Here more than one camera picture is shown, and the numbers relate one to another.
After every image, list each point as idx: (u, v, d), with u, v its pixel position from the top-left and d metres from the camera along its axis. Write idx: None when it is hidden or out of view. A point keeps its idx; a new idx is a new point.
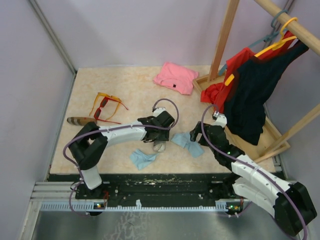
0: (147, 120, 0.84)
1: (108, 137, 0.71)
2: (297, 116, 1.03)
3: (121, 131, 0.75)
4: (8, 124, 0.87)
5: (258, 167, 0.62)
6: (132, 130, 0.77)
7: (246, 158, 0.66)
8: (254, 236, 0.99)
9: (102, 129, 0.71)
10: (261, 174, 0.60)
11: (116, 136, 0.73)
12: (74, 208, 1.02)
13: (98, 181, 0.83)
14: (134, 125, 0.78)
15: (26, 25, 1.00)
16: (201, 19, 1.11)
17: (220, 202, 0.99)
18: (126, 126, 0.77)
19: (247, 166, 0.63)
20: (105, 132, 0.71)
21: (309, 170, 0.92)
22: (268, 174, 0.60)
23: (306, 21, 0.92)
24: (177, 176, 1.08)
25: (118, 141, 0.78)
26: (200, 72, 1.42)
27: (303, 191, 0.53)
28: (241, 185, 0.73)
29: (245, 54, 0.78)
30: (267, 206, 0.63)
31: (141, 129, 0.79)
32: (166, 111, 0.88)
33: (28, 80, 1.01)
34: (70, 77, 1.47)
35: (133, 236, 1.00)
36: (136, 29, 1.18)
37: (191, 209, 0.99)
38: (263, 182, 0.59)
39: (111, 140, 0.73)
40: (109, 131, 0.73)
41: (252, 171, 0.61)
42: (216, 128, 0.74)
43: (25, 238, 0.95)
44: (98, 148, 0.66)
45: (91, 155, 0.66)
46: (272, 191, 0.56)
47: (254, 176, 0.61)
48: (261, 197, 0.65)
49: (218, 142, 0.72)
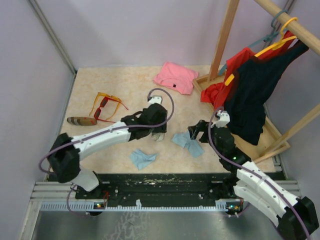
0: (132, 119, 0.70)
1: (81, 149, 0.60)
2: (297, 116, 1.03)
3: (99, 138, 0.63)
4: (8, 125, 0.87)
5: (266, 178, 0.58)
6: (112, 135, 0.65)
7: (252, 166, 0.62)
8: (254, 236, 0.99)
9: (74, 140, 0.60)
10: (268, 185, 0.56)
11: (91, 145, 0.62)
12: (71, 208, 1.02)
13: (95, 183, 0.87)
14: (114, 128, 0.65)
15: (26, 25, 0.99)
16: (201, 19, 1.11)
17: (220, 202, 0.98)
18: (104, 131, 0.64)
19: (253, 175, 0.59)
20: (78, 144, 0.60)
21: (309, 170, 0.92)
22: (276, 185, 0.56)
23: (306, 21, 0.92)
24: (177, 176, 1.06)
25: (99, 148, 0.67)
26: (200, 72, 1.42)
27: (311, 205, 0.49)
28: (243, 188, 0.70)
29: (245, 54, 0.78)
30: (270, 214, 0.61)
31: (124, 131, 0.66)
32: (154, 104, 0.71)
33: (28, 80, 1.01)
34: (70, 77, 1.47)
35: (133, 236, 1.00)
36: (136, 29, 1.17)
37: (191, 209, 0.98)
38: (270, 194, 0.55)
39: (87, 150, 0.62)
40: (82, 141, 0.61)
41: (260, 181, 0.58)
42: (226, 133, 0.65)
43: (25, 238, 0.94)
44: (71, 163, 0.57)
45: (65, 170, 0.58)
46: (280, 205, 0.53)
47: (261, 187, 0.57)
48: (263, 205, 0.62)
49: (224, 148, 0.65)
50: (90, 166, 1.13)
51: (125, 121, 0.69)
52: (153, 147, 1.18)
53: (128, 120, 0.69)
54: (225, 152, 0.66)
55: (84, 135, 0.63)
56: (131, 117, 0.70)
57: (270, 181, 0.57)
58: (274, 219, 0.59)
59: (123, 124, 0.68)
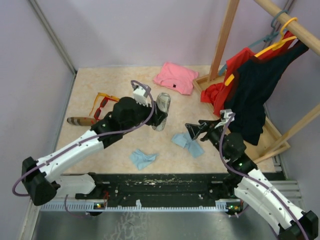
0: (102, 125, 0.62)
1: (48, 172, 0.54)
2: (297, 116, 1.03)
3: (67, 155, 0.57)
4: (8, 125, 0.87)
5: (272, 189, 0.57)
6: (80, 149, 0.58)
7: (258, 174, 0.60)
8: (254, 236, 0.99)
9: (39, 164, 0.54)
10: (275, 196, 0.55)
11: (59, 165, 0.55)
12: (69, 208, 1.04)
13: (91, 185, 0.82)
14: (82, 141, 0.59)
15: (26, 24, 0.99)
16: (201, 19, 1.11)
17: (220, 202, 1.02)
18: (71, 146, 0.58)
19: (260, 184, 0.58)
20: (43, 168, 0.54)
21: (309, 170, 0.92)
22: (282, 196, 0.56)
23: (306, 21, 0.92)
24: (177, 176, 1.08)
25: (73, 164, 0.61)
26: (200, 72, 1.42)
27: (315, 220, 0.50)
28: (244, 192, 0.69)
29: (245, 54, 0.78)
30: (271, 221, 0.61)
31: (94, 141, 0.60)
32: (121, 103, 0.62)
33: (28, 80, 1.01)
34: (70, 77, 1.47)
35: (133, 236, 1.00)
36: (136, 29, 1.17)
37: (191, 209, 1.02)
38: (276, 206, 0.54)
39: (56, 171, 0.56)
40: (48, 164, 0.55)
41: (266, 192, 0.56)
42: (238, 140, 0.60)
43: (25, 238, 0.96)
44: (38, 188, 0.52)
45: (38, 195, 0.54)
46: (285, 218, 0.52)
47: (267, 198, 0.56)
48: (265, 211, 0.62)
49: (233, 153, 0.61)
50: (90, 166, 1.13)
51: (96, 129, 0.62)
52: (153, 147, 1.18)
53: (99, 127, 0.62)
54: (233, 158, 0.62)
55: (51, 155, 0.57)
56: (101, 123, 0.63)
57: (276, 191, 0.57)
58: (275, 226, 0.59)
59: (93, 133, 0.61)
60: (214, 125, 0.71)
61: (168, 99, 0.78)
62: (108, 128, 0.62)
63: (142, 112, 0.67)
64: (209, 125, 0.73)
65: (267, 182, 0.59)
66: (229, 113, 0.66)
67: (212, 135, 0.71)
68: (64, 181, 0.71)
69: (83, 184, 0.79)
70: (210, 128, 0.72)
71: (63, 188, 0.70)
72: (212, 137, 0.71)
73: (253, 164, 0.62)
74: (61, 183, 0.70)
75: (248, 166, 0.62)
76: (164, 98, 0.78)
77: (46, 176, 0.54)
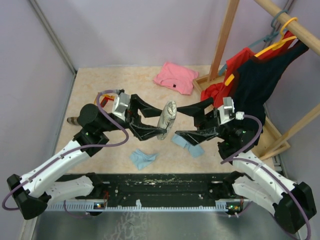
0: (85, 134, 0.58)
1: (32, 188, 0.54)
2: (297, 116, 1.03)
3: (50, 170, 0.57)
4: (8, 125, 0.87)
5: (262, 164, 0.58)
6: (63, 161, 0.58)
7: (248, 153, 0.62)
8: (254, 236, 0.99)
9: (22, 182, 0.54)
10: (265, 171, 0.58)
11: (42, 181, 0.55)
12: (68, 208, 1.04)
13: (88, 187, 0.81)
14: (64, 153, 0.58)
15: (26, 24, 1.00)
16: (201, 19, 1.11)
17: (220, 202, 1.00)
18: (53, 161, 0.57)
19: (249, 162, 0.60)
20: (27, 185, 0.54)
21: (309, 169, 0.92)
22: (272, 172, 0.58)
23: (306, 21, 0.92)
24: (177, 176, 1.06)
25: (63, 173, 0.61)
26: (200, 72, 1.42)
27: (308, 191, 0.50)
28: (241, 185, 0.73)
29: (245, 54, 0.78)
30: (268, 205, 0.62)
31: (77, 153, 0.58)
32: (95, 112, 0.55)
33: (28, 80, 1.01)
34: (70, 77, 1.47)
35: (133, 236, 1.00)
36: (136, 29, 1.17)
37: (191, 209, 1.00)
38: (267, 180, 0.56)
39: (41, 186, 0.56)
40: (31, 180, 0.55)
41: (256, 168, 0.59)
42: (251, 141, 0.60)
43: (25, 238, 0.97)
44: (24, 206, 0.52)
45: (26, 211, 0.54)
46: (277, 191, 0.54)
47: (257, 173, 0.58)
48: (260, 196, 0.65)
49: (235, 146, 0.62)
50: (90, 166, 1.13)
51: (79, 137, 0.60)
52: (153, 147, 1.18)
53: (82, 136, 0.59)
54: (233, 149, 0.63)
55: (34, 171, 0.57)
56: (83, 132, 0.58)
57: (266, 167, 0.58)
58: (271, 208, 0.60)
59: (76, 144, 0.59)
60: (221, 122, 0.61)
61: (171, 118, 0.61)
62: (91, 139, 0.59)
63: (119, 119, 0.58)
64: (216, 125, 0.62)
65: (257, 159, 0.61)
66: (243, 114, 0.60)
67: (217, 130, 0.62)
68: (55, 191, 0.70)
69: (80, 188, 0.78)
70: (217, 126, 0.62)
71: (55, 198, 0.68)
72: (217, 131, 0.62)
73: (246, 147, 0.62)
74: (52, 193, 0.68)
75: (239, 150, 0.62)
76: (167, 115, 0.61)
77: (30, 193, 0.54)
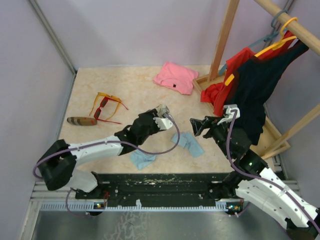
0: (124, 135, 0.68)
1: (77, 155, 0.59)
2: (297, 116, 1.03)
3: (94, 148, 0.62)
4: (8, 125, 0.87)
5: (287, 190, 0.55)
6: (106, 147, 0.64)
7: (271, 175, 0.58)
8: (254, 236, 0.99)
9: (71, 147, 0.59)
10: (290, 198, 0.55)
11: (87, 154, 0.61)
12: (70, 208, 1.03)
13: (93, 184, 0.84)
14: (109, 141, 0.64)
15: (26, 24, 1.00)
16: (202, 19, 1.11)
17: (220, 202, 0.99)
18: (99, 141, 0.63)
19: (273, 186, 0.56)
20: (75, 152, 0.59)
21: (310, 169, 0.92)
22: (296, 197, 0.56)
23: (306, 21, 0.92)
24: (177, 176, 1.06)
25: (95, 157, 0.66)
26: (200, 72, 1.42)
27: None
28: (246, 192, 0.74)
29: (245, 54, 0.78)
30: (276, 215, 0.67)
31: (118, 145, 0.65)
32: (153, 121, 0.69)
33: (28, 80, 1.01)
34: (70, 77, 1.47)
35: (133, 236, 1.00)
36: (136, 28, 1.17)
37: (191, 209, 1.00)
38: (292, 207, 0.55)
39: (82, 159, 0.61)
40: (79, 149, 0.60)
41: (280, 193, 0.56)
42: (245, 139, 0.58)
43: (25, 238, 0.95)
44: (63, 170, 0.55)
45: (58, 178, 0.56)
46: (302, 219, 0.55)
47: (281, 199, 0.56)
48: (270, 208, 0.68)
49: (240, 152, 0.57)
50: (90, 166, 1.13)
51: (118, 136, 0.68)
52: (153, 146, 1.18)
53: (120, 136, 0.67)
54: (238, 156, 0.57)
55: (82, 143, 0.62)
56: (122, 133, 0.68)
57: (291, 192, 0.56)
58: (281, 220, 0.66)
59: (116, 139, 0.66)
60: (218, 121, 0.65)
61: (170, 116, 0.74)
62: (127, 138, 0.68)
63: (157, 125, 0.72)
64: (211, 121, 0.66)
65: (280, 181, 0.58)
66: (237, 115, 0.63)
67: (215, 132, 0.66)
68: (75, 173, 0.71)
69: (88, 182, 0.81)
70: (213, 125, 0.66)
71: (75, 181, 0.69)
72: (215, 134, 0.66)
73: (264, 163, 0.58)
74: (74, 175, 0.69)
75: (258, 166, 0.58)
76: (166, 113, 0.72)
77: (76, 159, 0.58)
